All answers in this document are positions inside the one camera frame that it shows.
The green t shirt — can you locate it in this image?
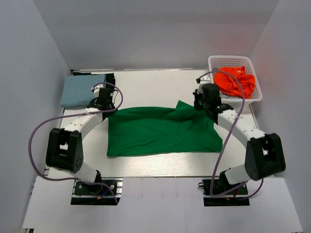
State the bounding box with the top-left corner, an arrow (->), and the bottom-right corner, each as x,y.
107,101 -> 223,157

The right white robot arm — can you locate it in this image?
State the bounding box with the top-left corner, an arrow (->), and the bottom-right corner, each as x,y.
193,83 -> 286,197

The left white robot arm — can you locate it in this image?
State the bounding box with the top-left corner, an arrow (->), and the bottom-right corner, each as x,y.
46,87 -> 115,194

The grey garment in basket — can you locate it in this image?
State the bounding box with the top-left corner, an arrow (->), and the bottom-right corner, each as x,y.
220,92 -> 236,99

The folded black t shirt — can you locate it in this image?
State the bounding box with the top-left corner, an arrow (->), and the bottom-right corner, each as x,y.
72,71 -> 116,84

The folded light blue t shirt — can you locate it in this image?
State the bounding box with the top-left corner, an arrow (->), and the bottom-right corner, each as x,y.
61,74 -> 105,108

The orange t shirt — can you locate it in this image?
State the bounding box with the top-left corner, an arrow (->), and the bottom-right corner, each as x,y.
213,66 -> 256,99

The white plastic basket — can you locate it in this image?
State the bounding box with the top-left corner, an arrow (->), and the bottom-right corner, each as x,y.
208,55 -> 262,105

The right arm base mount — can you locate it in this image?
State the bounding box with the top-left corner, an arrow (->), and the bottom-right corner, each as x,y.
198,172 -> 250,207

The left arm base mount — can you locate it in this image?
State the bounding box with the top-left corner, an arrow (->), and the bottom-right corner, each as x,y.
70,178 -> 123,206

